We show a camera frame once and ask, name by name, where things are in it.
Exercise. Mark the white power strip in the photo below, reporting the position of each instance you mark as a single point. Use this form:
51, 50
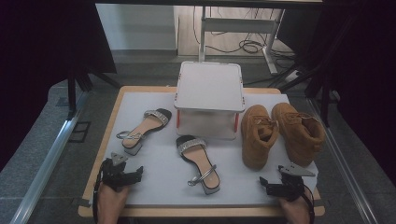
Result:
293, 76

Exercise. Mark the white table mat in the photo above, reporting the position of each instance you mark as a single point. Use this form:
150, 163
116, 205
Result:
162, 183

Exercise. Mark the person's left hand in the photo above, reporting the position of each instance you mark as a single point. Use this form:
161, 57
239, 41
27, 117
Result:
110, 200

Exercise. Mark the tan suede boot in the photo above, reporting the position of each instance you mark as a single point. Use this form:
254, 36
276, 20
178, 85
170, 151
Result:
302, 140
258, 149

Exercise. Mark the person's right hand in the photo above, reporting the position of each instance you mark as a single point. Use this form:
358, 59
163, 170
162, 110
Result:
297, 211

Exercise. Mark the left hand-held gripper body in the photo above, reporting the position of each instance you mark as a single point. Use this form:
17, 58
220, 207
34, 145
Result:
113, 177

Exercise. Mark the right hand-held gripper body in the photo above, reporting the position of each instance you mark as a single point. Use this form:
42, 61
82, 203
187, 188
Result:
291, 188

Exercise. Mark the white metal desk frame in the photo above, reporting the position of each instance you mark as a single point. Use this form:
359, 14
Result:
236, 25

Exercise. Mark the black metal stand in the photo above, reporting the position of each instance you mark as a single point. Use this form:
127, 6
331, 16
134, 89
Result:
325, 102
72, 93

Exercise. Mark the black curtain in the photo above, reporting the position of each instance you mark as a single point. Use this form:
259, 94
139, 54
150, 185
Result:
37, 62
367, 77

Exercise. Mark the white two-tier shoe rack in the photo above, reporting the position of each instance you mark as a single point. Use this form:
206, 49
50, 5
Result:
209, 87

